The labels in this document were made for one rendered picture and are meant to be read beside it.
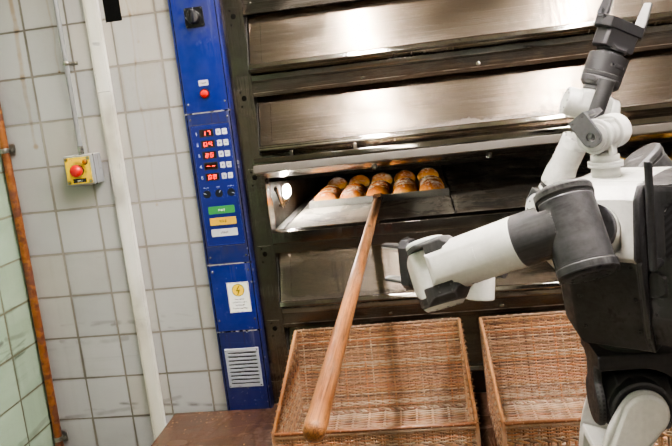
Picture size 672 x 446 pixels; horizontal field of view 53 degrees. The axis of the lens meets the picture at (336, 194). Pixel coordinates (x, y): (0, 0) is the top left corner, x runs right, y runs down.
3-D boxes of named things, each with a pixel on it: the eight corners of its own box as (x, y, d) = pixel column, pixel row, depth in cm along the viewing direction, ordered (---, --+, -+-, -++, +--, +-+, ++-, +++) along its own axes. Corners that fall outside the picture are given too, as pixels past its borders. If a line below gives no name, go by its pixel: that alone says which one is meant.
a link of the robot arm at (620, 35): (657, 31, 149) (638, 83, 150) (626, 31, 158) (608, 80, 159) (614, 12, 144) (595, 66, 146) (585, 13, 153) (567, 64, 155)
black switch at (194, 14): (186, 28, 213) (181, -7, 211) (204, 25, 212) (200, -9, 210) (182, 27, 209) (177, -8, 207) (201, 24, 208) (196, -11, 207)
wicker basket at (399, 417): (302, 405, 228) (292, 328, 224) (469, 395, 221) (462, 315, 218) (274, 489, 180) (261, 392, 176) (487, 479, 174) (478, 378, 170)
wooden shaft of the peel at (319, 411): (326, 446, 84) (323, 423, 83) (302, 447, 84) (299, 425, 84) (381, 204, 252) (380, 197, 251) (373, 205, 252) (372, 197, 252)
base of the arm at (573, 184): (571, 291, 114) (637, 271, 108) (538, 287, 105) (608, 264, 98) (545, 210, 120) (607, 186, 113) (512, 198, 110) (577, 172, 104)
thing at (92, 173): (77, 184, 228) (72, 154, 227) (105, 181, 227) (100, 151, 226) (66, 187, 221) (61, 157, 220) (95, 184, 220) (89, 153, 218)
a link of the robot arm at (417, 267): (452, 304, 139) (403, 313, 124) (437, 256, 142) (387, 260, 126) (497, 289, 133) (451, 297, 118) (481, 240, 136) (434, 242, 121)
